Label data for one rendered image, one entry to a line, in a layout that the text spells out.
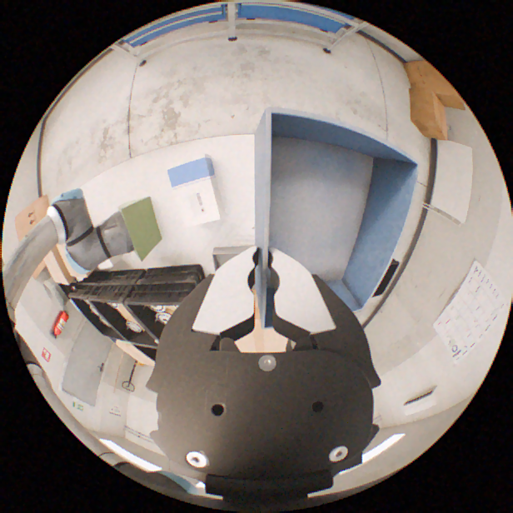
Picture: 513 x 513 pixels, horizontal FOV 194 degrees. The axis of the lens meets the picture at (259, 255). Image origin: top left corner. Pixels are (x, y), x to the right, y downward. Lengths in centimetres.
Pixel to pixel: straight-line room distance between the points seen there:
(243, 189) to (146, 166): 37
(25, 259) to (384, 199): 63
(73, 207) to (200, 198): 38
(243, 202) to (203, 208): 15
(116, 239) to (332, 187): 54
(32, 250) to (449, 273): 315
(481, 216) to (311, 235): 251
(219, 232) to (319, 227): 45
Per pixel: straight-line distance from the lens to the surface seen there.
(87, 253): 55
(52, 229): 50
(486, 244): 258
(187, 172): 46
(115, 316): 103
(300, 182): 17
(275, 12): 157
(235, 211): 55
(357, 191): 21
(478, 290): 264
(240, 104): 134
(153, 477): 27
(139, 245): 55
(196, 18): 161
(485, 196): 263
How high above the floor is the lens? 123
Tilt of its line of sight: 57 degrees down
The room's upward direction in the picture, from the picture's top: 170 degrees clockwise
